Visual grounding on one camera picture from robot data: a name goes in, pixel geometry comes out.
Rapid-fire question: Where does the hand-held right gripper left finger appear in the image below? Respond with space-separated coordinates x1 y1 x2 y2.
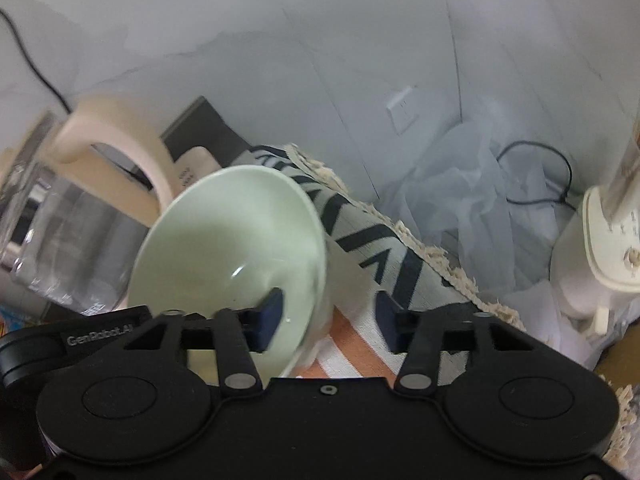
122 287 286 403

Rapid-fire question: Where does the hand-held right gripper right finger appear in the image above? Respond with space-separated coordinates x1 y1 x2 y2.
375 289 539 403

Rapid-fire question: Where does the pale green bowl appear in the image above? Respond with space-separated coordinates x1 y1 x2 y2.
127 165 332 379

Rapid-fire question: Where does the zigzag fringed cloth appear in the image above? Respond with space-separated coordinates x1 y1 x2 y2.
246 142 640 477

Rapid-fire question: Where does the colourful packet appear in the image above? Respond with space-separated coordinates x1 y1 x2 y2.
0 302 42 335

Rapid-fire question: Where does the white plastic sheet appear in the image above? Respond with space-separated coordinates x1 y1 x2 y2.
379 110 593 313

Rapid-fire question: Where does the cream kettle base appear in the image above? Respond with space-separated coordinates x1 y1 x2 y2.
172 146 223 195

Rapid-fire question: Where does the dark grey board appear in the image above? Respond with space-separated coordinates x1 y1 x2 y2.
160 96 252 162

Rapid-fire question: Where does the cream blender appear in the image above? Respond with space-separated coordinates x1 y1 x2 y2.
549 110 640 343

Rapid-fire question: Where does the glass kettle with cream handle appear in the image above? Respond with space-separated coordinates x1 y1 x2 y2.
0 94 176 312

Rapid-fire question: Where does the white wall socket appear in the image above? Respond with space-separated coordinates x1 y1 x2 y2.
386 86 422 136

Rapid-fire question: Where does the black cable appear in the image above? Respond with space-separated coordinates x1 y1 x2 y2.
494 141 580 209
0 8 72 114

